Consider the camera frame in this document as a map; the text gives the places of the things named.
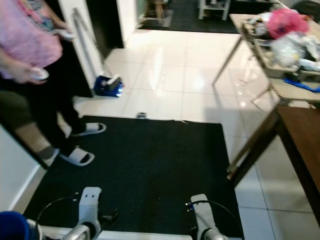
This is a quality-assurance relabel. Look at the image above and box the white hand controller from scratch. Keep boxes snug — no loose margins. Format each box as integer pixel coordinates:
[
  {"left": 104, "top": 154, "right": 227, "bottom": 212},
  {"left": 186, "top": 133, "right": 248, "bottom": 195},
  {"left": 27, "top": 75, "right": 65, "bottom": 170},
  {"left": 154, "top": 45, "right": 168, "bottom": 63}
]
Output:
[
  {"left": 61, "top": 30, "right": 76, "bottom": 41},
  {"left": 31, "top": 69, "right": 50, "bottom": 82}
]

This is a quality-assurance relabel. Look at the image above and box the person's right hand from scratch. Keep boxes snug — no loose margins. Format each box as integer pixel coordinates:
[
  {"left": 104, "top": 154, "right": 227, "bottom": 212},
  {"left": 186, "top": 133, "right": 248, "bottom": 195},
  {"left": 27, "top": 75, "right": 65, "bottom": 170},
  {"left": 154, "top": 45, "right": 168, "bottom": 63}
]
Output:
[{"left": 11, "top": 62, "right": 45, "bottom": 85}]

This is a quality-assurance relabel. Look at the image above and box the person's left hand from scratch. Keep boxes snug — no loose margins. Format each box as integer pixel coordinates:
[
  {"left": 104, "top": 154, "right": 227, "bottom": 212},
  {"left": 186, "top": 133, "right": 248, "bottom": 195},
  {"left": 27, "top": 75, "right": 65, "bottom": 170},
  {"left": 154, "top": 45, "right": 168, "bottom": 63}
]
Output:
[{"left": 51, "top": 22, "right": 72, "bottom": 39}]

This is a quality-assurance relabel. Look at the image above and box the black floor mat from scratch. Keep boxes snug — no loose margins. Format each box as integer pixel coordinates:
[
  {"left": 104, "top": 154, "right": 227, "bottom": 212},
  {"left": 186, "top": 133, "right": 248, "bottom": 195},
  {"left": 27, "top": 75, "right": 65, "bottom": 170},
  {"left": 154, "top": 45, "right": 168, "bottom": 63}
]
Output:
[{"left": 23, "top": 115, "right": 246, "bottom": 240}]

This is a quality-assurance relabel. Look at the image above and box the white slipper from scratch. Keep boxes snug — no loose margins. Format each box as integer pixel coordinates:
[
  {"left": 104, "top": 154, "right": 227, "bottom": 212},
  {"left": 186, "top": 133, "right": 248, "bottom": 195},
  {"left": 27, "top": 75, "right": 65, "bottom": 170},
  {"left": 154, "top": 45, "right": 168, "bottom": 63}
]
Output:
[
  {"left": 58, "top": 146, "right": 96, "bottom": 168},
  {"left": 71, "top": 122, "right": 108, "bottom": 138}
]

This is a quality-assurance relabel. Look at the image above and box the blue round container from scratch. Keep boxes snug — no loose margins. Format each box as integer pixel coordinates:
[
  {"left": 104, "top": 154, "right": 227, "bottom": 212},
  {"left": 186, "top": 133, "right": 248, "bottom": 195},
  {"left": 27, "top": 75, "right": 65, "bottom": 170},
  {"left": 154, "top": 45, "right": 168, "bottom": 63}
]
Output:
[{"left": 0, "top": 211, "right": 42, "bottom": 240}]

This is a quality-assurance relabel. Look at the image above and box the person in pink shirt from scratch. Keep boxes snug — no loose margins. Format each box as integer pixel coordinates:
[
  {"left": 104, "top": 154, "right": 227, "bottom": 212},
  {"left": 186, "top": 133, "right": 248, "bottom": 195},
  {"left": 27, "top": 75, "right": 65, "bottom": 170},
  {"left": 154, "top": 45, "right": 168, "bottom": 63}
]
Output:
[{"left": 0, "top": 0, "right": 108, "bottom": 168}]

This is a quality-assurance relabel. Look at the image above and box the dark brown wooden table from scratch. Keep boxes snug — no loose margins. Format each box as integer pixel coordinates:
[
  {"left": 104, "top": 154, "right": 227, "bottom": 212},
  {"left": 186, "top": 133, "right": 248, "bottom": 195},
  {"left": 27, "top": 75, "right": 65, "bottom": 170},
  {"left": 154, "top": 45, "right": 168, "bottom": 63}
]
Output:
[{"left": 226, "top": 105, "right": 320, "bottom": 227}]

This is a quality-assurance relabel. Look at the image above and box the dark background rug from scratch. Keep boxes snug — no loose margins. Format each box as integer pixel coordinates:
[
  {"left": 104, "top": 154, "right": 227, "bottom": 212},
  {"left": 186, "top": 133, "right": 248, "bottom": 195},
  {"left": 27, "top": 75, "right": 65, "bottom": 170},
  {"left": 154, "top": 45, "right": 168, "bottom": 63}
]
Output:
[{"left": 137, "top": 0, "right": 276, "bottom": 35}]

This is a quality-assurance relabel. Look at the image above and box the wooden stool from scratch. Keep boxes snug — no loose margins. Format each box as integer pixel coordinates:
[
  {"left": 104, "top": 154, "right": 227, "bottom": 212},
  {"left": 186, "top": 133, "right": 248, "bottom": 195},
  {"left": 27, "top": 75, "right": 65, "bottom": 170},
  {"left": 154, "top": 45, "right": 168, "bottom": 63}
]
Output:
[{"left": 145, "top": 0, "right": 169, "bottom": 22}]

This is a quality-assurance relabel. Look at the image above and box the brown cardboard tray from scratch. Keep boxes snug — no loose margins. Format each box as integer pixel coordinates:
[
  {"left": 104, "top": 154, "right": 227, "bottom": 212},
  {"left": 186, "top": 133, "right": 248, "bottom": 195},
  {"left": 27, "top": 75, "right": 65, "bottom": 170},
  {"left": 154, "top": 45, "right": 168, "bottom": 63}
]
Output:
[{"left": 240, "top": 20, "right": 320, "bottom": 81}]

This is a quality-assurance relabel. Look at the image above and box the light wooden table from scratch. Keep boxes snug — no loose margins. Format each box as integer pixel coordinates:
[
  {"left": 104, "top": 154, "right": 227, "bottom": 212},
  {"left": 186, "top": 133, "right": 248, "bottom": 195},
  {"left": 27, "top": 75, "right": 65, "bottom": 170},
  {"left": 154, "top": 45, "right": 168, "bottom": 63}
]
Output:
[{"left": 211, "top": 12, "right": 320, "bottom": 107}]

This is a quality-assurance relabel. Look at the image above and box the white shelf rack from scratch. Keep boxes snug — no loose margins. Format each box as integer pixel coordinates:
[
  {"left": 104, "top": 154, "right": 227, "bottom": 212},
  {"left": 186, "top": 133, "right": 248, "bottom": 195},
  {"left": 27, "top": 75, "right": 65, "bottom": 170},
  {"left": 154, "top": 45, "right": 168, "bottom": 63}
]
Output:
[{"left": 197, "top": 0, "right": 232, "bottom": 20}]

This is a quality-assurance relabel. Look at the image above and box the blue flat wrapper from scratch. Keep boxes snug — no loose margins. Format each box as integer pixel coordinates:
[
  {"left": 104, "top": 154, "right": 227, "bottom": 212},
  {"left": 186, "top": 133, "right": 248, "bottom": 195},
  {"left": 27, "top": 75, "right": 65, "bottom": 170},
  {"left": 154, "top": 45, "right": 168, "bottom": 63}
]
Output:
[{"left": 282, "top": 77, "right": 320, "bottom": 95}]

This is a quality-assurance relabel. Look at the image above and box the clear white plastic bag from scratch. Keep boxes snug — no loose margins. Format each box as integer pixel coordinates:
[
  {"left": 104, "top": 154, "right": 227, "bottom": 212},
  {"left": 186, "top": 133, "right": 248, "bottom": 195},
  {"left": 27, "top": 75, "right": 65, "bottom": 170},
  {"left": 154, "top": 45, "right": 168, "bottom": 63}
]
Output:
[{"left": 270, "top": 33, "right": 307, "bottom": 69}]

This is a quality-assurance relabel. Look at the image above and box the white bottle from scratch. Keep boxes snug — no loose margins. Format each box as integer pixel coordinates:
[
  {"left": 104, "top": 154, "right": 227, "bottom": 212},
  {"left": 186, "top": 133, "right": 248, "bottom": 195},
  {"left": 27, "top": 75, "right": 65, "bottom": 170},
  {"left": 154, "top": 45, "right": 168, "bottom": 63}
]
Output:
[{"left": 298, "top": 58, "right": 320, "bottom": 72}]

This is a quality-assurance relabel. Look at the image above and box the pink plastic bag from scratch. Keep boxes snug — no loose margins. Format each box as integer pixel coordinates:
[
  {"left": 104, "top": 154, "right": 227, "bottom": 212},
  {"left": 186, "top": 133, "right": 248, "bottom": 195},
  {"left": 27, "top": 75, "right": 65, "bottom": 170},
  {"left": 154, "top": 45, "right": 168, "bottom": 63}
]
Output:
[{"left": 265, "top": 7, "right": 310, "bottom": 40}]

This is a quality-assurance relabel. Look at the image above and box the black chair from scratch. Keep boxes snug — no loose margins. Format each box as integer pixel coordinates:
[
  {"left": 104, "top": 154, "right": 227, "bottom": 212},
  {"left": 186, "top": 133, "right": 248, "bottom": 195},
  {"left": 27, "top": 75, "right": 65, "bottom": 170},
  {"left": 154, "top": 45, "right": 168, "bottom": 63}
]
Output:
[{"left": 290, "top": 0, "right": 320, "bottom": 22}]

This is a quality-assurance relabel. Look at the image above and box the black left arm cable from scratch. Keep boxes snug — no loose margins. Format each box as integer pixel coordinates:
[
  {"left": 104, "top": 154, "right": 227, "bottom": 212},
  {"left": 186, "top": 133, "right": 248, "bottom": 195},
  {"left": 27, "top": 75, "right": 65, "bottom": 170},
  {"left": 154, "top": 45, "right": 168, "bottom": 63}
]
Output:
[{"left": 34, "top": 196, "right": 84, "bottom": 240}]

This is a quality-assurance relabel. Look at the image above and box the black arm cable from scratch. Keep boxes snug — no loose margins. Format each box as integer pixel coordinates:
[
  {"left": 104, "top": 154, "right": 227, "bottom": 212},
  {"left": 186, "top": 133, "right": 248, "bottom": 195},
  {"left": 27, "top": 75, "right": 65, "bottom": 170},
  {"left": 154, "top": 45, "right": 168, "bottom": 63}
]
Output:
[
  {"left": 187, "top": 199, "right": 243, "bottom": 240},
  {"left": 34, "top": 196, "right": 84, "bottom": 240}
]

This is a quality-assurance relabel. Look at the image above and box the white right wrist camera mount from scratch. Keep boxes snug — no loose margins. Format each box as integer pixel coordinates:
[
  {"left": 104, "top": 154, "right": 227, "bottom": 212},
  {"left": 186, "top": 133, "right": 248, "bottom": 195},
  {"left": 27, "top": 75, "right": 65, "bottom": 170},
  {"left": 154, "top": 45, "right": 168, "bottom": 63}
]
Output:
[{"left": 189, "top": 194, "right": 211, "bottom": 232}]

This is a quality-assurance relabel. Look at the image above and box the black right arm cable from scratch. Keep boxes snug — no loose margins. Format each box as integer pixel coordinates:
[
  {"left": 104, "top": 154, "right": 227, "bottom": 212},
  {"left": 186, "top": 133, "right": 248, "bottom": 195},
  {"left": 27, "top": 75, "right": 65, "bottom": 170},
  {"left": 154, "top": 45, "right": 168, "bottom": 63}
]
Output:
[{"left": 187, "top": 199, "right": 243, "bottom": 240}]

